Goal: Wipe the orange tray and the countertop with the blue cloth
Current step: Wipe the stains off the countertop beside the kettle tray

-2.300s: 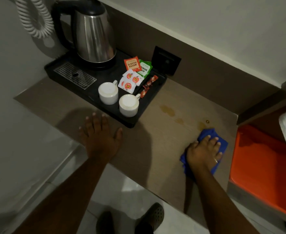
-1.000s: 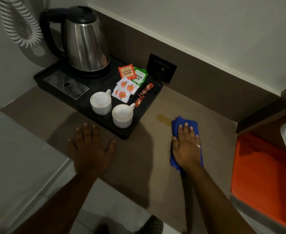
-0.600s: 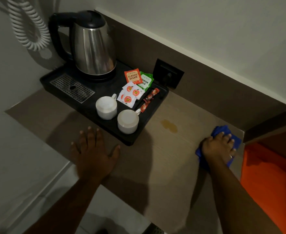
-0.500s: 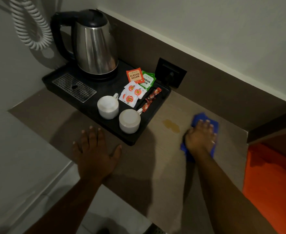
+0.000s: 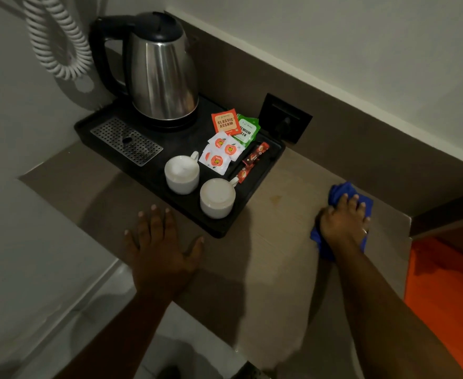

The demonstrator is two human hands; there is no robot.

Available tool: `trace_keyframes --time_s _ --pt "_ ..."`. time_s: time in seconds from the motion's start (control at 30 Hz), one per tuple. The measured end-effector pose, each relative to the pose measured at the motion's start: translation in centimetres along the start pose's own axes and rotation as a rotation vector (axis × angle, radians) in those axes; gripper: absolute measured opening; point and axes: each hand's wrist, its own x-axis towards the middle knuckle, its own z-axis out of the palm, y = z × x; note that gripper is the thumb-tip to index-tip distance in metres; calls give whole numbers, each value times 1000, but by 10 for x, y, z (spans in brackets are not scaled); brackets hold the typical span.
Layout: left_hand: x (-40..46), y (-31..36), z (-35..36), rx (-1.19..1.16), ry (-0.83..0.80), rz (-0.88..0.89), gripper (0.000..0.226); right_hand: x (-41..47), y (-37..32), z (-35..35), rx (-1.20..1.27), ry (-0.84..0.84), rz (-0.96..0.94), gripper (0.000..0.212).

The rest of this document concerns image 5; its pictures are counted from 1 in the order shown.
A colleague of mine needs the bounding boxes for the person's left hand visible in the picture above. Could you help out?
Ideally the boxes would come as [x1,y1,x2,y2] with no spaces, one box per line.
[124,205,205,300]

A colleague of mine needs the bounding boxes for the person's right hand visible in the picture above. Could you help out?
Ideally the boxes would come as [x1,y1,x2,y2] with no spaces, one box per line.
[319,193,371,253]

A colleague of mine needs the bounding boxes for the blue cleaning cloth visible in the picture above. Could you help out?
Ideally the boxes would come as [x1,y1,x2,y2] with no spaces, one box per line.
[310,182,374,262]

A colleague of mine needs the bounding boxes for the person's left forearm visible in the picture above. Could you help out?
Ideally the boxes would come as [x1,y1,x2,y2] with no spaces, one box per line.
[54,286,178,379]

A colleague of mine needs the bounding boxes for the person's right forearm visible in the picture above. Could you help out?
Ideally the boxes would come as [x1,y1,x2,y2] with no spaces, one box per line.
[332,242,463,379]

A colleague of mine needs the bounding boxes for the white ceramic cup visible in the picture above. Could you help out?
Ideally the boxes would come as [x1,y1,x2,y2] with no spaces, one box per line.
[199,177,240,220]
[164,151,200,195]

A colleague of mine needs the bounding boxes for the black plastic tray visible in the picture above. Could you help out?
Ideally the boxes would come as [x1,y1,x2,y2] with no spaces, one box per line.
[74,94,286,239]

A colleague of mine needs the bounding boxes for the white sachet with orange print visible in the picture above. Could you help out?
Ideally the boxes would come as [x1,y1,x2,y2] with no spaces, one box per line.
[208,132,232,149]
[198,144,232,176]
[223,137,247,162]

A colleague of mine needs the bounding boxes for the perforated metal drip grate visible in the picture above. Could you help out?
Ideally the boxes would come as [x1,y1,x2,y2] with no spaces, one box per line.
[90,117,164,167]

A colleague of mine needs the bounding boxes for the red stick sachet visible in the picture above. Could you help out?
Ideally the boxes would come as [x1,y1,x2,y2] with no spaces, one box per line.
[236,165,255,184]
[242,142,270,166]

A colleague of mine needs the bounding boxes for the green tea bag packet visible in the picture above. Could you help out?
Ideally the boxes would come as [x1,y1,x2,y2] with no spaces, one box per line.
[232,114,261,148]

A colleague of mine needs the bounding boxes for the orange fabric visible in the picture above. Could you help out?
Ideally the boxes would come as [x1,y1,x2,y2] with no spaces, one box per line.
[404,237,463,379]

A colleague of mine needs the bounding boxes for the orange tea bag packet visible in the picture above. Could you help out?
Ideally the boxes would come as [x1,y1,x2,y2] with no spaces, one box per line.
[211,109,243,136]

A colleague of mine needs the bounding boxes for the person's shoe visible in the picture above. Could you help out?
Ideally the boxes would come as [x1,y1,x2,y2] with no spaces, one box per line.
[231,361,271,379]

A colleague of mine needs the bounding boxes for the stainless steel electric kettle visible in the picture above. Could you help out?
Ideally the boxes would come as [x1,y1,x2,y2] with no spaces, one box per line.
[88,12,200,128]

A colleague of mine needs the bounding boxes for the black wall socket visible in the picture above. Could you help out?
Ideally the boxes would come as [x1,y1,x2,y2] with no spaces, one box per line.
[258,93,313,145]

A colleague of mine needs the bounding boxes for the white coiled cord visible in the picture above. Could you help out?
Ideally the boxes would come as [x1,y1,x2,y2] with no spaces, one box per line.
[21,0,94,81]

